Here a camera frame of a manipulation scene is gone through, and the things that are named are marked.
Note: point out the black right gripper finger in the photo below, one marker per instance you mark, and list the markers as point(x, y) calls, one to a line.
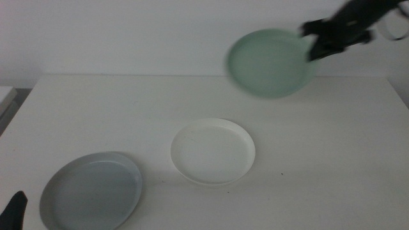
point(322, 50)

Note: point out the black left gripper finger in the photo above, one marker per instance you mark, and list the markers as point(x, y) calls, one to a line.
point(14, 212)

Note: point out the green shallow bowl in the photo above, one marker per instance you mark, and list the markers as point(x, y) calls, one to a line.
point(268, 64)

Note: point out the grey shallow bowl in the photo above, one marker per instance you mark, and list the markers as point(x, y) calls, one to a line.
point(92, 191)

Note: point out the white shallow bowl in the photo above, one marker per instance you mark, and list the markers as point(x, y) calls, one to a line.
point(212, 153)

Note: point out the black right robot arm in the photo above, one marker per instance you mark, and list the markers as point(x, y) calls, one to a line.
point(383, 4)

